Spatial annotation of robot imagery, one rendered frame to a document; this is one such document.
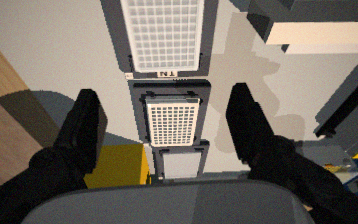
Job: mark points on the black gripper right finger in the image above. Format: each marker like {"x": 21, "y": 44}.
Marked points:
{"x": 272, "y": 158}

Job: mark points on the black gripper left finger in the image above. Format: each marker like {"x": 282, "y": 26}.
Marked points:
{"x": 59, "y": 169}

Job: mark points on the yellow lab waste bin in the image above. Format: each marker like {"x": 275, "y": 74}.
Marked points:
{"x": 120, "y": 165}

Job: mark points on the dark blue open-top bin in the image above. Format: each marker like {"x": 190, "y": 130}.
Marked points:
{"x": 352, "y": 185}

